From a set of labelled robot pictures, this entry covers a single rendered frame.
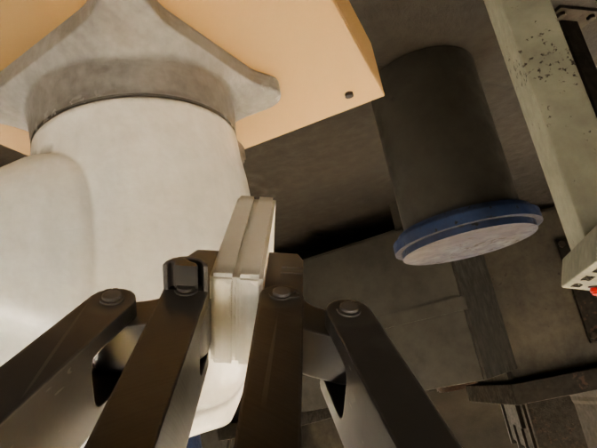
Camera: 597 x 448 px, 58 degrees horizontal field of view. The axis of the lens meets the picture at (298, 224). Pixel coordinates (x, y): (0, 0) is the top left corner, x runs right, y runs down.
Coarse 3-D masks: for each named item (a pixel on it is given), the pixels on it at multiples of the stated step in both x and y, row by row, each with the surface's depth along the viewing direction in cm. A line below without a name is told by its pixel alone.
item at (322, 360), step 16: (272, 256) 18; (288, 256) 18; (272, 272) 17; (288, 272) 17; (304, 304) 15; (304, 320) 14; (320, 320) 14; (304, 336) 14; (320, 336) 14; (304, 352) 14; (320, 352) 14; (336, 352) 14; (304, 368) 14; (320, 368) 14; (336, 368) 14
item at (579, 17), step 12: (564, 12) 114; (576, 12) 116; (588, 12) 116; (564, 24) 117; (576, 24) 118; (576, 36) 117; (576, 48) 115; (576, 60) 114; (588, 60) 115; (588, 72) 114; (588, 84) 112; (588, 96) 112
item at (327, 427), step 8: (312, 424) 365; (320, 424) 362; (328, 424) 358; (304, 432) 368; (312, 432) 365; (320, 432) 361; (328, 432) 357; (336, 432) 354; (304, 440) 367; (312, 440) 364; (320, 440) 360; (328, 440) 357; (336, 440) 353
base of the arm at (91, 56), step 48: (96, 0) 33; (144, 0) 34; (48, 48) 36; (96, 48) 36; (144, 48) 36; (192, 48) 38; (0, 96) 39; (48, 96) 36; (96, 96) 35; (192, 96) 37; (240, 96) 44; (240, 144) 53
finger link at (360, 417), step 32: (352, 320) 14; (352, 352) 12; (384, 352) 12; (320, 384) 15; (352, 384) 12; (384, 384) 11; (416, 384) 11; (352, 416) 12; (384, 416) 10; (416, 416) 10
